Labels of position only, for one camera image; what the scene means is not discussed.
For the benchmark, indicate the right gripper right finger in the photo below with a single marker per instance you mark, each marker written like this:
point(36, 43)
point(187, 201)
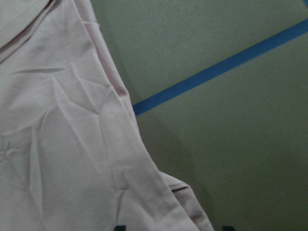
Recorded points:
point(228, 228)

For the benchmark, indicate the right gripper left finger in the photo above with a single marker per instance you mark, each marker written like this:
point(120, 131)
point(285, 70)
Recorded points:
point(120, 228)

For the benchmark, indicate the pink Snoopy t-shirt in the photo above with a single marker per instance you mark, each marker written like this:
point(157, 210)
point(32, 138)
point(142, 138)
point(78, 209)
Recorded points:
point(71, 155)

